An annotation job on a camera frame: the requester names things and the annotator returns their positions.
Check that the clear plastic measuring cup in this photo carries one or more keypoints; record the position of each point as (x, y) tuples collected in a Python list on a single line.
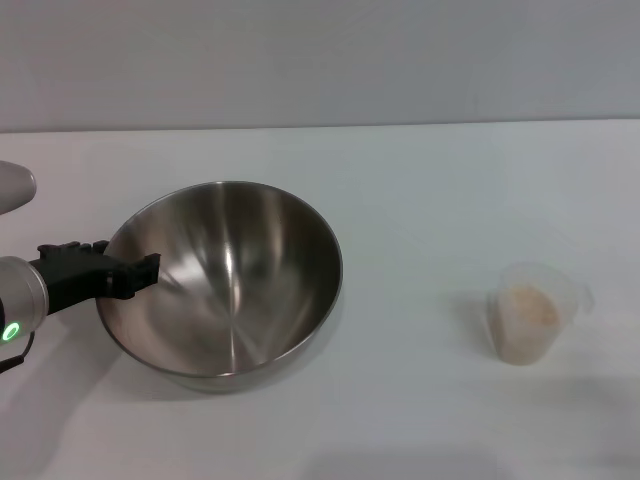
[(575, 295)]

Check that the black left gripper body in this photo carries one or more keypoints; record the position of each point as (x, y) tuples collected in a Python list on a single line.
[(70, 282)]

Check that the stainless steel mixing bowl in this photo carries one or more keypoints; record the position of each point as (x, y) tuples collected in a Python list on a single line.
[(240, 300)]

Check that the white rice grains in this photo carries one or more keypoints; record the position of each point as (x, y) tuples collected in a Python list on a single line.
[(530, 315)]

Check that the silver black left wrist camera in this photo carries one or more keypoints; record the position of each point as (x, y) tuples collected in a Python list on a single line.
[(15, 187)]

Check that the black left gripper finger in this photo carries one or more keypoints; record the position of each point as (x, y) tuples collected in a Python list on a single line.
[(132, 280), (70, 249)]

